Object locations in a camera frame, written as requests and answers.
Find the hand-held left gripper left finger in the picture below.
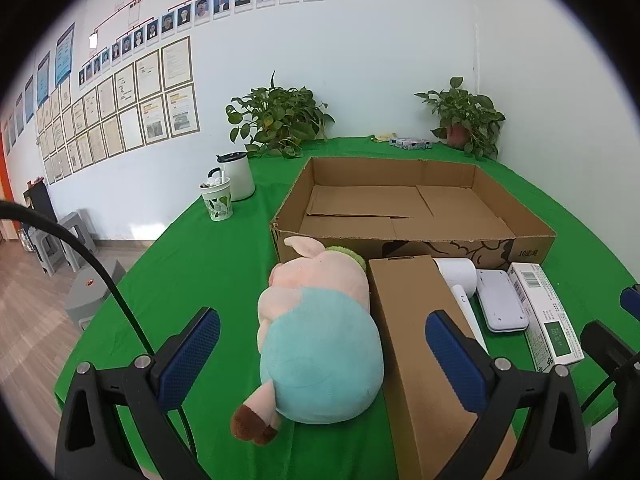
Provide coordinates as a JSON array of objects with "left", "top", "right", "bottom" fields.
[{"left": 55, "top": 306, "right": 222, "bottom": 480}]

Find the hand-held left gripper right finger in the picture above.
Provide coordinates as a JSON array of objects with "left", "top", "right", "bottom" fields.
[{"left": 425, "top": 310, "right": 591, "bottom": 480}]

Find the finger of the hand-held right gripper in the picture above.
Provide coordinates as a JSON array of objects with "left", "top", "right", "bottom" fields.
[
  {"left": 580, "top": 320, "right": 640, "bottom": 401},
  {"left": 619, "top": 284, "right": 640, "bottom": 322}
]

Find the long brown cardboard box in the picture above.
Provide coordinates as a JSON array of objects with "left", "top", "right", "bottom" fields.
[{"left": 367, "top": 255, "right": 518, "bottom": 480}]

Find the white hair dryer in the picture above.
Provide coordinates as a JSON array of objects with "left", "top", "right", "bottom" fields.
[{"left": 432, "top": 257, "right": 490, "bottom": 356}]

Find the pink pig plush toy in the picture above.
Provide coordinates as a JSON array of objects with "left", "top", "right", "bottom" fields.
[{"left": 230, "top": 236, "right": 386, "bottom": 447}]

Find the large cardboard box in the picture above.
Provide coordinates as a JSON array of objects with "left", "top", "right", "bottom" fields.
[{"left": 270, "top": 156, "right": 557, "bottom": 271}]

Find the white and green medicine box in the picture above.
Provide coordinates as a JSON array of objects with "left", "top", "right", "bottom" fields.
[{"left": 507, "top": 262, "right": 586, "bottom": 373}]

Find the white flat plastic device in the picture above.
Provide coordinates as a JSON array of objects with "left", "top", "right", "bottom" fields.
[{"left": 475, "top": 269, "right": 530, "bottom": 333}]

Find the green tablecloth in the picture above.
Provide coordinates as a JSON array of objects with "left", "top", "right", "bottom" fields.
[{"left": 52, "top": 135, "right": 640, "bottom": 480}]

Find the round low grey stool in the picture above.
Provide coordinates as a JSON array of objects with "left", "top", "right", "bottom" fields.
[{"left": 65, "top": 259, "right": 128, "bottom": 331}]

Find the white floral cup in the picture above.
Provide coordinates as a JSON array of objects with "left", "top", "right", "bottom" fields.
[{"left": 200, "top": 170, "right": 234, "bottom": 222}]

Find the tall grey plastic stool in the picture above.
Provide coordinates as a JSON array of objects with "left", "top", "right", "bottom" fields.
[
  {"left": 57, "top": 210, "right": 98, "bottom": 271},
  {"left": 36, "top": 232, "right": 66, "bottom": 276}
]

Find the black cabinet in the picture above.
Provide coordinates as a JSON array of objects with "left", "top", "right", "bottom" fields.
[{"left": 24, "top": 182, "right": 58, "bottom": 241}]

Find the printed tissue packet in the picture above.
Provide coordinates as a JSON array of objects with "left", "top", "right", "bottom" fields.
[{"left": 389, "top": 136, "right": 432, "bottom": 152}]

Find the potted plant in red pot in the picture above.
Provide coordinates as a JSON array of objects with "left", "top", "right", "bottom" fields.
[{"left": 414, "top": 77, "right": 507, "bottom": 161}]

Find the bushy green potted plant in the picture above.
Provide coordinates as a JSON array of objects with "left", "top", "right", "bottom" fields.
[{"left": 225, "top": 71, "right": 336, "bottom": 160}]

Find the thin black right gripper cable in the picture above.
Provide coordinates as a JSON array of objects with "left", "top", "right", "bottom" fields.
[{"left": 580, "top": 372, "right": 616, "bottom": 413}]

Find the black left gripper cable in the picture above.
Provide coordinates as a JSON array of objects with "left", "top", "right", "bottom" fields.
[{"left": 0, "top": 199, "right": 198, "bottom": 463}]

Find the group of framed wall documents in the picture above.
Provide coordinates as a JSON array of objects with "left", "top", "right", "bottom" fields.
[{"left": 35, "top": 35, "right": 201, "bottom": 186}]

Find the row of wall portrait photos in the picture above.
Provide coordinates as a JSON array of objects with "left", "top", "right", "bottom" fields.
[{"left": 77, "top": 0, "right": 323, "bottom": 88}]

